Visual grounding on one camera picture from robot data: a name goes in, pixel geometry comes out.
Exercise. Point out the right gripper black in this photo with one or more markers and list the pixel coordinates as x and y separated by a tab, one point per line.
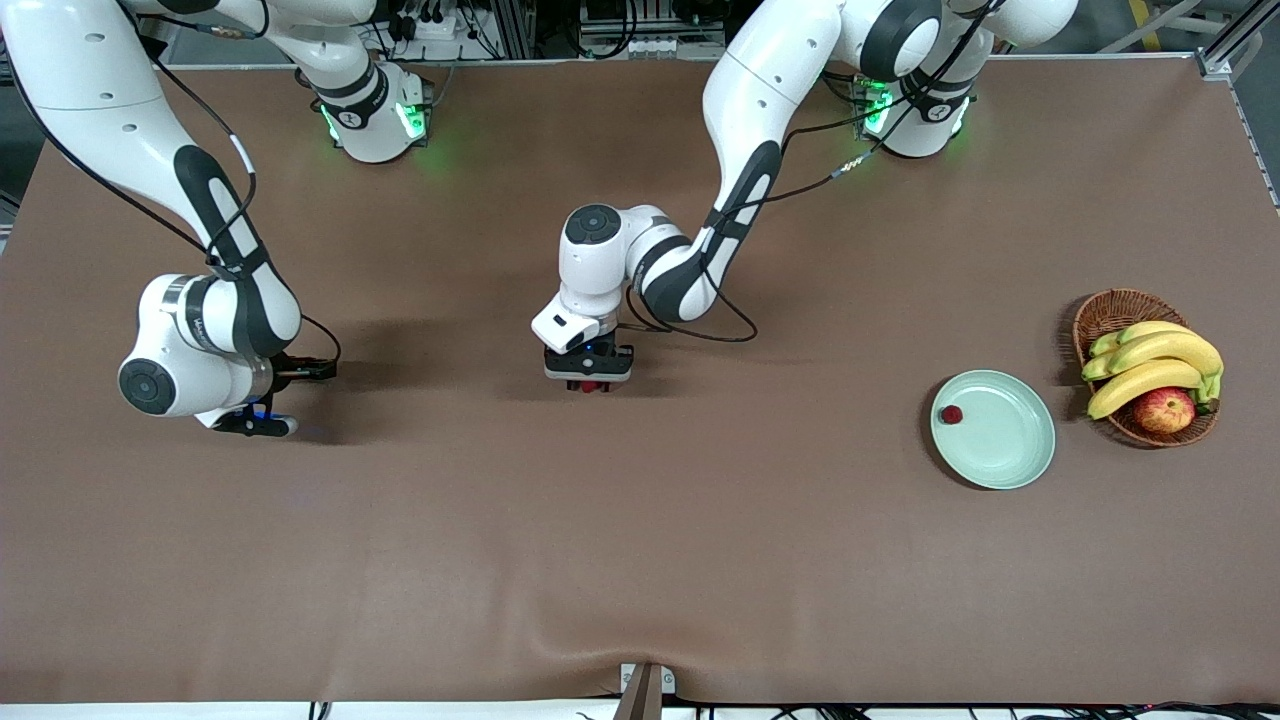
296	369

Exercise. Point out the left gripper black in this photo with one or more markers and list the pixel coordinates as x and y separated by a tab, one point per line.
588	362

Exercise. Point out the white power strip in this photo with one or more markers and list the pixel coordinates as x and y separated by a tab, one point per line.
425	25

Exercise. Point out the light green round plate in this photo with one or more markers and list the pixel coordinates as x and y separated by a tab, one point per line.
1000	440

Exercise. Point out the aluminium frame post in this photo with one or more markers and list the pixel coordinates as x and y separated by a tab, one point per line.
518	25

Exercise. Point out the white terminal strip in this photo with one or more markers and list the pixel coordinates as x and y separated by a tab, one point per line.
660	45

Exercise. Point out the red yellow apple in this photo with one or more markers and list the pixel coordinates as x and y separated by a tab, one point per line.
1163	410

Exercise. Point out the yellow banana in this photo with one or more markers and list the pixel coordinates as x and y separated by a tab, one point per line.
1165	350
1103	344
1140	385
1095	368
1150	328

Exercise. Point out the metal table clamp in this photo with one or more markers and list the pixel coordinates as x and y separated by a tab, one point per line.
645	690

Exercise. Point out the brown wicker basket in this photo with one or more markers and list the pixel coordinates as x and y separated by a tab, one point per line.
1110	310

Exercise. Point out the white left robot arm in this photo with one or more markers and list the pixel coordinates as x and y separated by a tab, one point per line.
760	100

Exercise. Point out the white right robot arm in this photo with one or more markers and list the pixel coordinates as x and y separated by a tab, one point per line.
80	80

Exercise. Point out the brown table cloth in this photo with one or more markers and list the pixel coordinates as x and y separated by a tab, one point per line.
640	550

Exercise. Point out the aluminium corner profile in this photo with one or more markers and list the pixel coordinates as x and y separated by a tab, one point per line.
1215	65

